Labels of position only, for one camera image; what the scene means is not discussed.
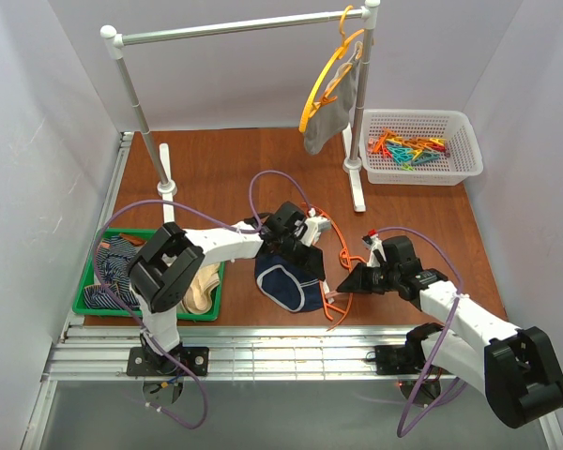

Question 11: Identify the navy blue underwear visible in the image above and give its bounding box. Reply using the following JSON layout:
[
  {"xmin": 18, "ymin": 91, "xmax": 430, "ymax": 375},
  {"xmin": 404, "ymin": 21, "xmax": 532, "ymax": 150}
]
[{"xmin": 254, "ymin": 255, "xmax": 324, "ymax": 313}]

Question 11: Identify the orange plastic hanger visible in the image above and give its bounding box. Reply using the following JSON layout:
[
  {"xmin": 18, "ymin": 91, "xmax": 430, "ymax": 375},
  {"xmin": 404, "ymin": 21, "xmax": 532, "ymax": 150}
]
[{"xmin": 300, "ymin": 202, "xmax": 366, "ymax": 332}]

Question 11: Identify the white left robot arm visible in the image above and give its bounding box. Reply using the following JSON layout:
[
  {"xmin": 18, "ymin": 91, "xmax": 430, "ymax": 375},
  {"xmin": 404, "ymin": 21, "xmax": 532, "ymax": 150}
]
[{"xmin": 127, "ymin": 202, "xmax": 331, "ymax": 376}]

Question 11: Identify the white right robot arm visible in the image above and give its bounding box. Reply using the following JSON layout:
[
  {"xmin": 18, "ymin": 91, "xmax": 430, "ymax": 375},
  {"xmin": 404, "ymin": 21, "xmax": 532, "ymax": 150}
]
[{"xmin": 337, "ymin": 235, "xmax": 563, "ymax": 428}]

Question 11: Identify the beige underwear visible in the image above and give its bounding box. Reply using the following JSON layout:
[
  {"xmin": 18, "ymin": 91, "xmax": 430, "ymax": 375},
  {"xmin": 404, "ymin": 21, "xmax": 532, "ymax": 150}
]
[{"xmin": 180, "ymin": 263, "xmax": 221, "ymax": 315}]

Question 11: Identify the grey hanging underwear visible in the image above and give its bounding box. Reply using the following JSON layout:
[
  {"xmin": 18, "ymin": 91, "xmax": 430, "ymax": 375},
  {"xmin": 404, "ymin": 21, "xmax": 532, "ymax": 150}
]
[{"xmin": 302, "ymin": 41, "xmax": 363, "ymax": 156}]

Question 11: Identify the striped blue underwear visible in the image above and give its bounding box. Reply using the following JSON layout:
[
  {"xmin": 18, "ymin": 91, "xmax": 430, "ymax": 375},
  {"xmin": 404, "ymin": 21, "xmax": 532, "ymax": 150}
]
[{"xmin": 83, "ymin": 234, "xmax": 140, "ymax": 310}]

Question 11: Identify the yellow plastic hanger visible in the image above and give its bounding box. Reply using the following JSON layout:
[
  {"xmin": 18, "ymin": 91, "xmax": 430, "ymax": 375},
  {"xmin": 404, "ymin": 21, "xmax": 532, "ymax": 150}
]
[{"xmin": 297, "ymin": 5, "xmax": 367, "ymax": 135}]

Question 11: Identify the teal clothespin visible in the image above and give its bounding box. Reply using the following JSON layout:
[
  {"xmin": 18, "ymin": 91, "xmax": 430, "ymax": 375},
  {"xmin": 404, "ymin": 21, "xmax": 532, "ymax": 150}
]
[{"xmin": 410, "ymin": 152, "xmax": 441, "ymax": 166}]

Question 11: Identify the white plastic basket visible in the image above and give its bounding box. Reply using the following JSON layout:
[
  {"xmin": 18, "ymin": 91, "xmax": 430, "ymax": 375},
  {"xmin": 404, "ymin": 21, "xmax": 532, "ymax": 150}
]
[{"xmin": 360, "ymin": 109, "xmax": 483, "ymax": 186}]

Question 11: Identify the white clothes rack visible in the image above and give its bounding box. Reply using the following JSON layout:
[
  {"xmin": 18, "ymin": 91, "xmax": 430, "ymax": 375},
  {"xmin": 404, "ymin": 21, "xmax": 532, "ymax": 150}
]
[{"xmin": 99, "ymin": 1, "xmax": 380, "ymax": 213}]

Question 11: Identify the green plastic tray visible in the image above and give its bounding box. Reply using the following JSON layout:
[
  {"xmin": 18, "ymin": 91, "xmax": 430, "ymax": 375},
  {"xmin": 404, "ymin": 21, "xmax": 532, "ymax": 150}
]
[{"xmin": 72, "ymin": 228, "xmax": 224, "ymax": 322}]

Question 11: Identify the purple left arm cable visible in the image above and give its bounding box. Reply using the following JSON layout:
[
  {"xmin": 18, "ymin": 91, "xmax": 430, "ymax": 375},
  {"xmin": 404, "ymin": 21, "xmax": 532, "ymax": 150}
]
[{"xmin": 93, "ymin": 169, "xmax": 316, "ymax": 430}]

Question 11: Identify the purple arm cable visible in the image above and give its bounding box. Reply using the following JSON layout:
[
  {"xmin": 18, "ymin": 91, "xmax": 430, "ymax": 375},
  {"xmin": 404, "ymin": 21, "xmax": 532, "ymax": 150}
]
[
  {"xmin": 373, "ymin": 226, "xmax": 468, "ymax": 440},
  {"xmin": 93, "ymin": 169, "xmax": 316, "ymax": 430}
]

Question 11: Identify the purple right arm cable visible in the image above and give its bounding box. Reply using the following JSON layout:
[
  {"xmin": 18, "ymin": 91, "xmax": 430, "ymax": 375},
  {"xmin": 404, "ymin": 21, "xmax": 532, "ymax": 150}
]
[{"xmin": 373, "ymin": 226, "xmax": 468, "ymax": 440}]

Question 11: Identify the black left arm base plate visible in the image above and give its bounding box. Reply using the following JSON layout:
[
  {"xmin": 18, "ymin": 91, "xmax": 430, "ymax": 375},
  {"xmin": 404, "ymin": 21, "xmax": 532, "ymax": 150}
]
[{"xmin": 126, "ymin": 344, "xmax": 210, "ymax": 377}]

